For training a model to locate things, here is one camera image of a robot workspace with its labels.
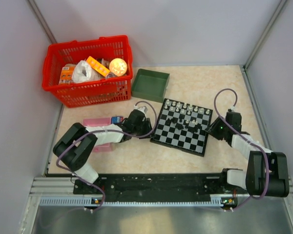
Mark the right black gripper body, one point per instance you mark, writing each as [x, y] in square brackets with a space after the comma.
[217, 129]

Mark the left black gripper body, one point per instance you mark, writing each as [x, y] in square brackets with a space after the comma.
[143, 129]

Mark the black white chess board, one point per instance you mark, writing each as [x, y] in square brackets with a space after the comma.
[182, 126]

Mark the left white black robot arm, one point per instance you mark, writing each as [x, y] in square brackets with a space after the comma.
[75, 146]

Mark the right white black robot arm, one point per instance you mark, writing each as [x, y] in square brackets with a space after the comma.
[267, 171]

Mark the blue green packaged item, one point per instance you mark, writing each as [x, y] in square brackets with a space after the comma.
[116, 119]

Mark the dark green open box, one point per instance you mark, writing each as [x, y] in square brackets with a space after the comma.
[150, 85]

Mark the pink open drawer box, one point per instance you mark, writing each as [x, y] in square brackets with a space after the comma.
[95, 122]

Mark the orange round ball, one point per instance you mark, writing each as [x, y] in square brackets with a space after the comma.
[118, 67]

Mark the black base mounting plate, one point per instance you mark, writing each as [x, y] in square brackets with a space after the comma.
[181, 187]

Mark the orange punched cardboard box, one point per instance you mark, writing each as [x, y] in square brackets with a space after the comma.
[98, 67]

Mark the white plastic bag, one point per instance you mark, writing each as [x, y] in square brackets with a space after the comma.
[84, 73]

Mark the small orange carton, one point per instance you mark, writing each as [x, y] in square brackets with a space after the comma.
[66, 74]

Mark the red plastic shopping basket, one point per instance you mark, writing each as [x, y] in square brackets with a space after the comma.
[105, 90]

